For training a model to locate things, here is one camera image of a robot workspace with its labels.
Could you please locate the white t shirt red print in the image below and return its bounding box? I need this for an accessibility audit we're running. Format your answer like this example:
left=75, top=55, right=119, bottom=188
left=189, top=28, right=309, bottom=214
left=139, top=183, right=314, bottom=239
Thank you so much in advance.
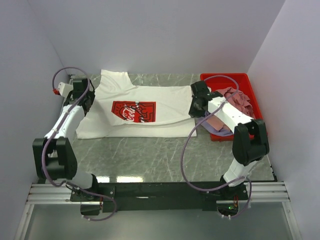
left=76, top=70, right=195, bottom=139

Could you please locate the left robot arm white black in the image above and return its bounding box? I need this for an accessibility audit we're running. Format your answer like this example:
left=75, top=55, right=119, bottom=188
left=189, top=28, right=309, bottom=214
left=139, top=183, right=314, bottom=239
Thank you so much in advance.
left=32, top=77, right=100, bottom=201

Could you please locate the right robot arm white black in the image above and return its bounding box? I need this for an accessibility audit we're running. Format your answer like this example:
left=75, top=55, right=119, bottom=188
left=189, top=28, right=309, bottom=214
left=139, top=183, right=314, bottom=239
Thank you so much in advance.
left=180, top=81, right=270, bottom=200

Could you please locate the light pink t shirt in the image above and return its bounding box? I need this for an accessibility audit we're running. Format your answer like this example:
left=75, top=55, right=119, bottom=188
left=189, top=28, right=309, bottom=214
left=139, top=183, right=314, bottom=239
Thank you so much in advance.
left=206, top=115, right=229, bottom=131

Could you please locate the dusty pink t shirt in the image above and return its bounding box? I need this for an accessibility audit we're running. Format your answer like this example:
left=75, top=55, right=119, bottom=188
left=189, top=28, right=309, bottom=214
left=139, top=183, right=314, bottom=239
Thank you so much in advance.
left=216, top=87, right=256, bottom=119

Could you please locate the red plastic bin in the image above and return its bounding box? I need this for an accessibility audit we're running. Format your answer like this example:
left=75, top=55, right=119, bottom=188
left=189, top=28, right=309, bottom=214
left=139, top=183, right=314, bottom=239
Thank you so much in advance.
left=200, top=72, right=269, bottom=142

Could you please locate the lavender t shirt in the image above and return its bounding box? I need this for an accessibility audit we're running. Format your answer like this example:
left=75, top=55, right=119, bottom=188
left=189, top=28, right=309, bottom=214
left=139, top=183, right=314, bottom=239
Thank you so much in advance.
left=201, top=120, right=233, bottom=137

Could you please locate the black base crossbar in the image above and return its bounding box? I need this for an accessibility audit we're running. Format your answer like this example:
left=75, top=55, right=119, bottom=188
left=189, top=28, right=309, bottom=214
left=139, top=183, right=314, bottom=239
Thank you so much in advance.
left=70, top=181, right=248, bottom=215

